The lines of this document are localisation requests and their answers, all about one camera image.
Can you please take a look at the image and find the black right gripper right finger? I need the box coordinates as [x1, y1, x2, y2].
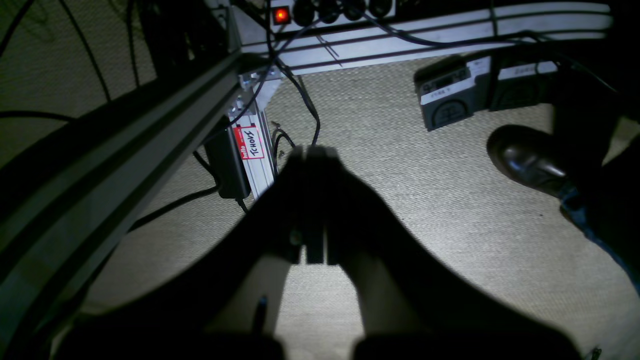
[306, 146, 581, 360]

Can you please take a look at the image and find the aluminium frame rail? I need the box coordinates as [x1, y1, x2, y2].
[1, 51, 271, 360]

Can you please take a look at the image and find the black power adapter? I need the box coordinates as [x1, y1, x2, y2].
[203, 116, 250, 199]

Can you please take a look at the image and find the black leather shoe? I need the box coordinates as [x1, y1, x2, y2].
[486, 124, 575, 199]

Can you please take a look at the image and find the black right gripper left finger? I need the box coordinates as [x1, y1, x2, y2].
[65, 146, 304, 360]

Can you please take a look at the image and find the white power strip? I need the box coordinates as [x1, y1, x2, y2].
[269, 0, 397, 28]

